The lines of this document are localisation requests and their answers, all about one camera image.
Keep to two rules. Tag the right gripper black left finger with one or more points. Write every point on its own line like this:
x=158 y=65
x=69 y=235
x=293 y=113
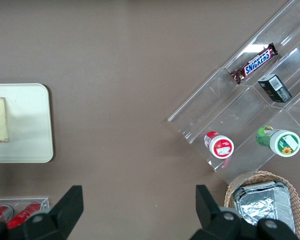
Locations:
x=65 y=207

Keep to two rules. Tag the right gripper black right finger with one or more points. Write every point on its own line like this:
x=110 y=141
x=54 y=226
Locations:
x=210 y=220

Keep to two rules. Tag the light wicker basket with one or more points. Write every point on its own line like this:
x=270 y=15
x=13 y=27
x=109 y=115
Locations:
x=230 y=192

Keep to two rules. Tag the cream rectangular tray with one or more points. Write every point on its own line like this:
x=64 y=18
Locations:
x=27 y=125

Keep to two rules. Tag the clear acrylic bottle rack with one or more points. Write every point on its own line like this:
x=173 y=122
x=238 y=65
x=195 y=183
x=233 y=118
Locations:
x=43 y=201

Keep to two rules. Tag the aluminium foil container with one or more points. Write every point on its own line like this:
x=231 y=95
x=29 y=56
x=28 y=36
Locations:
x=262 y=202

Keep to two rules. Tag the red snack cup white lid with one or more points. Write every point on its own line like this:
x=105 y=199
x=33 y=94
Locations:
x=221 y=146

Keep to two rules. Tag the green snack cup white lid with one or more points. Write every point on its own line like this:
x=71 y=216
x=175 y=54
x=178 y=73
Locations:
x=282 y=142

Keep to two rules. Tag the clear acrylic tiered snack rack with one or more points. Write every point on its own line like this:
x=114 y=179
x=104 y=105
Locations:
x=240 y=107

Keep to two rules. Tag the brown table cover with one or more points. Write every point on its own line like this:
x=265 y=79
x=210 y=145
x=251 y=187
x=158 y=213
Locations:
x=115 y=75

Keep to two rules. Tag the small black box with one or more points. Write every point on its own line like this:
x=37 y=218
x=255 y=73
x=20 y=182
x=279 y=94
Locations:
x=275 y=87

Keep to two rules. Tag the Snickers chocolate bar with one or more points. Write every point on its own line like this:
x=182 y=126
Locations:
x=256 y=62

